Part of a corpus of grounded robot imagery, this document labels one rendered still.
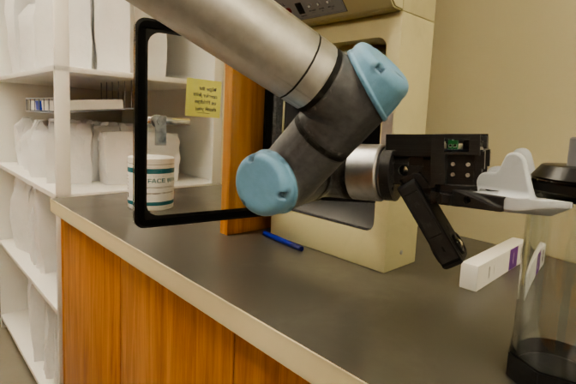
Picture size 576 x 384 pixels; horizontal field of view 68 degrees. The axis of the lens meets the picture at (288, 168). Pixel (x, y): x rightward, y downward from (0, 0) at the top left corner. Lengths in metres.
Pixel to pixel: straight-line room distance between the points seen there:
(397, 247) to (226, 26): 0.58
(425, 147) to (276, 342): 0.31
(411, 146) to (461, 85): 0.68
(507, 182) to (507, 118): 0.68
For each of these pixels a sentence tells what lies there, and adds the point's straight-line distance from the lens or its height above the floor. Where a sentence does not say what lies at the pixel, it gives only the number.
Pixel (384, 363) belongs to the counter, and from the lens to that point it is 0.55.
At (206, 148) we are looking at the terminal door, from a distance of 0.90.
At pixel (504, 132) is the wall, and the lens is 1.16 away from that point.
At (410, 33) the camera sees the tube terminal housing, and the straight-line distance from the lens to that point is 0.82.
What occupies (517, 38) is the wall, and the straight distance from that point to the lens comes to 1.17.
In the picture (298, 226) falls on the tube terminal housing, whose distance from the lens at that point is 0.95.
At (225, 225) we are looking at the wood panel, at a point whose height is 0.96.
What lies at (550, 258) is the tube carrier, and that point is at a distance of 0.51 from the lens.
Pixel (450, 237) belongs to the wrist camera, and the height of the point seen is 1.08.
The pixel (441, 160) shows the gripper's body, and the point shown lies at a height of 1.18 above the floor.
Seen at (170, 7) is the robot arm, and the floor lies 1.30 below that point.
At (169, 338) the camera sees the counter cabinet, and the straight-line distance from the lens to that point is 0.93.
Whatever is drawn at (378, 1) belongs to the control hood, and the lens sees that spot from 0.79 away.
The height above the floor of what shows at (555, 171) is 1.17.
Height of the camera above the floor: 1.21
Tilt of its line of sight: 6 degrees down
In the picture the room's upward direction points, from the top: 3 degrees clockwise
